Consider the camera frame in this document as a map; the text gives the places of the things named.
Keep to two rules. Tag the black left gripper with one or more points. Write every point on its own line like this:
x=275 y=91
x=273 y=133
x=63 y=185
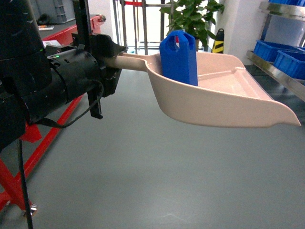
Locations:
x=83 y=70

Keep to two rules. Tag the blue plastic part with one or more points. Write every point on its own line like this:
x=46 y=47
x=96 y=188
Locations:
x=178 y=57

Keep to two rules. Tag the beige plastic dustpan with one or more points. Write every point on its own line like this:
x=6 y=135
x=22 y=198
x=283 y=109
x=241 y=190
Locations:
x=226 y=94

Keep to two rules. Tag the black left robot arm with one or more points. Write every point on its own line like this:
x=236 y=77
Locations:
x=33 y=84

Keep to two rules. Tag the steel shelf rack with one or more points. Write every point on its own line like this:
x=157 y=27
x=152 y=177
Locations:
x=280 y=49

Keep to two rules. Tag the green potted plant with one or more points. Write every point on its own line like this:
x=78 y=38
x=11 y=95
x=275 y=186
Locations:
x=194 y=17

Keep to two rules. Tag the yellow black striped bollard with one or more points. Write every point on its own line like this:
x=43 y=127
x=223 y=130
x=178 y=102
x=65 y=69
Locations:
x=218 y=45

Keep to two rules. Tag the red table frame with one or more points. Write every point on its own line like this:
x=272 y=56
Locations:
x=10 y=184

